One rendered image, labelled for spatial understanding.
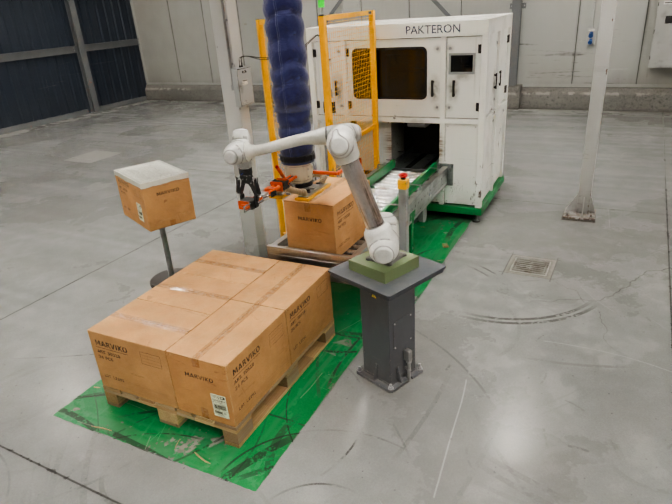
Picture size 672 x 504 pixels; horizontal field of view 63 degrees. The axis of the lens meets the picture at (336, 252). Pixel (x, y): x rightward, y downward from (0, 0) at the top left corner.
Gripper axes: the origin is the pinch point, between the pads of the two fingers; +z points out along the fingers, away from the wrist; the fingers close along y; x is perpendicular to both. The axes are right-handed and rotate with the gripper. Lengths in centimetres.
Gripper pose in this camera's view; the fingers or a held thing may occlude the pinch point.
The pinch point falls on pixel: (249, 202)
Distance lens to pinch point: 318.1
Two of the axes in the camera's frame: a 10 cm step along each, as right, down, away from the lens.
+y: -9.0, -1.3, 4.2
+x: -4.3, 4.0, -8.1
